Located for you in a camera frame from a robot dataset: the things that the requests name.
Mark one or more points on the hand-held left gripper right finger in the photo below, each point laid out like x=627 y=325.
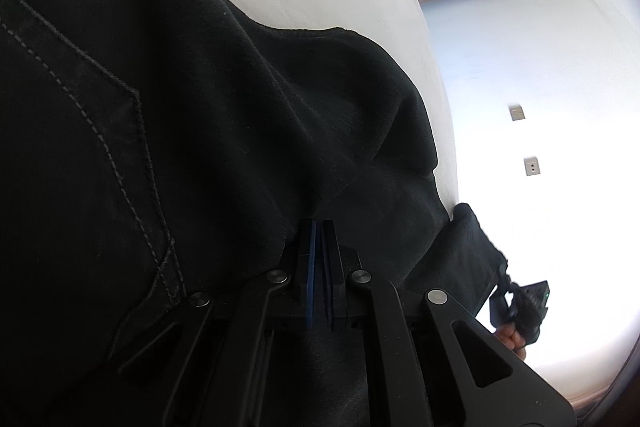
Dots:
x=328 y=267

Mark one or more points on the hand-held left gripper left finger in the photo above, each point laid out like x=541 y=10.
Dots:
x=312 y=267

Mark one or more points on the black denim pants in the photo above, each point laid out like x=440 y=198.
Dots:
x=200 y=107

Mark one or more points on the person's right hand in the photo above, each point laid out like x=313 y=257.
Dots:
x=512 y=339

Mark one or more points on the square wall socket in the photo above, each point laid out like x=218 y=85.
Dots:
x=532 y=165
x=517 y=112

